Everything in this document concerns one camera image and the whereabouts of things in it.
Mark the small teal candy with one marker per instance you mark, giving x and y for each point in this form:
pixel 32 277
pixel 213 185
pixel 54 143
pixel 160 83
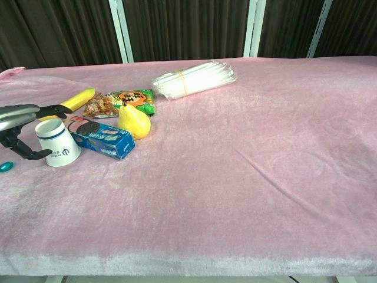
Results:
pixel 6 167

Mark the white paper cup blue logo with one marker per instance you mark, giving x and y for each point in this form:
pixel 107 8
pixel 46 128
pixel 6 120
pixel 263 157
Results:
pixel 56 141

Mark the pink fleece table cloth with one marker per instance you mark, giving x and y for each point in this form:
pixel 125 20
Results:
pixel 206 177

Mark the dark brown curtain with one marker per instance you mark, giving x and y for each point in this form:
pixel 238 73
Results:
pixel 188 28

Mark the yellow pear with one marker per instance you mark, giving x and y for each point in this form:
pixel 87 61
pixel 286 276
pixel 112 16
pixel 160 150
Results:
pixel 133 122

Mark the bundle of white straws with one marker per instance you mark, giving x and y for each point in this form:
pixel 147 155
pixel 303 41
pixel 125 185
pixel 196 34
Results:
pixel 194 81

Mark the yellow banana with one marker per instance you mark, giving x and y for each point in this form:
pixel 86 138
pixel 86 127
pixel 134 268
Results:
pixel 77 99

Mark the orange green snack bag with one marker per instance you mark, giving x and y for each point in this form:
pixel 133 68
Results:
pixel 123 101

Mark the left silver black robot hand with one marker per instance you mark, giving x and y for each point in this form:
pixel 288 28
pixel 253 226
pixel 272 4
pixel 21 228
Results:
pixel 17 115

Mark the blue cookie box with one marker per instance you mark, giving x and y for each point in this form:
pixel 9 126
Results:
pixel 103 137

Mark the white slotted frame post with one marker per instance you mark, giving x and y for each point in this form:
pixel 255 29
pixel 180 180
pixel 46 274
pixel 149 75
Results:
pixel 319 28
pixel 120 29
pixel 254 28

